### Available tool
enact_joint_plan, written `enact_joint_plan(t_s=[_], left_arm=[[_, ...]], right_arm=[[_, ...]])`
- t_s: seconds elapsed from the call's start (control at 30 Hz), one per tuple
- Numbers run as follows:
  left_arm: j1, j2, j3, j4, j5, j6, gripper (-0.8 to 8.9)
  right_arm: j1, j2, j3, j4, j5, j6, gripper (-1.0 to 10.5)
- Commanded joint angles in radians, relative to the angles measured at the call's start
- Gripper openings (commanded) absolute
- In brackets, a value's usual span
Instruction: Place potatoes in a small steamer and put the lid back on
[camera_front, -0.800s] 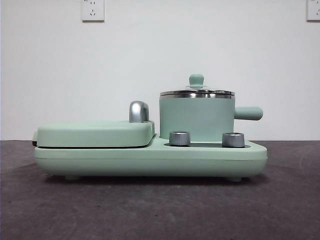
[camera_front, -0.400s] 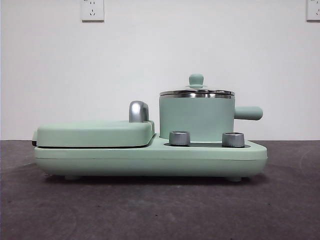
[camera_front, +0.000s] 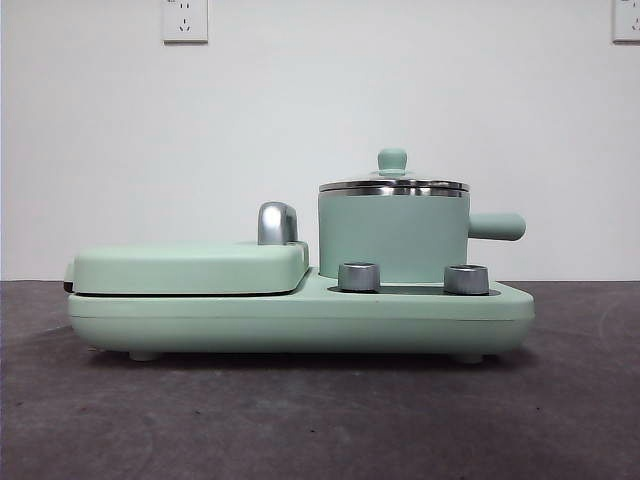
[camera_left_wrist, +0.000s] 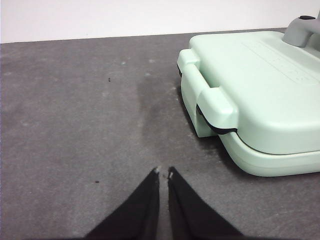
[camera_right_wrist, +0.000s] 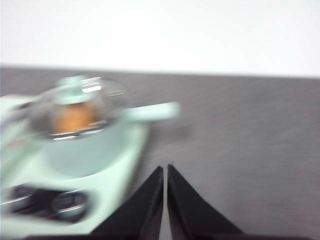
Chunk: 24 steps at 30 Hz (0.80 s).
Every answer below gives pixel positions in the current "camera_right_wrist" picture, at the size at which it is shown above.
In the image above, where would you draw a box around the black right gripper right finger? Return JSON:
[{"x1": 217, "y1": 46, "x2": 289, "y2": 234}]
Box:
[{"x1": 166, "y1": 163, "x2": 252, "y2": 240}]

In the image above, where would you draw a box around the glass pot lid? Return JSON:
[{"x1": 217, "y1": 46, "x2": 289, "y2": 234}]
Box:
[{"x1": 29, "y1": 75, "x2": 129, "y2": 141}]

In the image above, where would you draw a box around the brown potato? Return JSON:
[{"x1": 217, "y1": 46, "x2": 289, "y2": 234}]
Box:
[{"x1": 51, "y1": 99, "x2": 99, "y2": 134}]

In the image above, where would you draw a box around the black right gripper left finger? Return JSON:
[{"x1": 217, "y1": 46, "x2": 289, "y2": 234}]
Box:
[{"x1": 82, "y1": 165, "x2": 165, "y2": 240}]

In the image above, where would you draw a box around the mint green breakfast machine base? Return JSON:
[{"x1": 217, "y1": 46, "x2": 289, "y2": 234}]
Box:
[{"x1": 0, "y1": 122, "x2": 151, "y2": 240}]

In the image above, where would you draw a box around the silver control knob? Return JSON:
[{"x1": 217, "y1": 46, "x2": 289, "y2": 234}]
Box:
[
  {"x1": 50, "y1": 191, "x2": 89, "y2": 216},
  {"x1": 0, "y1": 186, "x2": 39, "y2": 214}
]

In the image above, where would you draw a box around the mint green pot with handle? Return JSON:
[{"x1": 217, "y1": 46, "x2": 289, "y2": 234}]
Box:
[{"x1": 29, "y1": 101, "x2": 181, "y2": 179}]

